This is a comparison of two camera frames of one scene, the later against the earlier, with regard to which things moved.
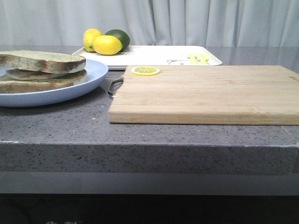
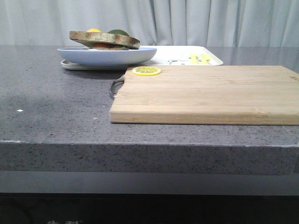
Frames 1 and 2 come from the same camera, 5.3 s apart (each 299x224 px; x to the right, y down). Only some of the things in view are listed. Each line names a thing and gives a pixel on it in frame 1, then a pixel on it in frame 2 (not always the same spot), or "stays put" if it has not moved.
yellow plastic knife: (203, 59) stays put
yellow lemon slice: (145, 71) stays put
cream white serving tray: (154, 55) stays put
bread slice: (12, 86) → (102, 48)
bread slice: (42, 61) → (89, 38)
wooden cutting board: (209, 94) stays put
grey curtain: (190, 23) stays put
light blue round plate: (96, 73) → (84, 56)
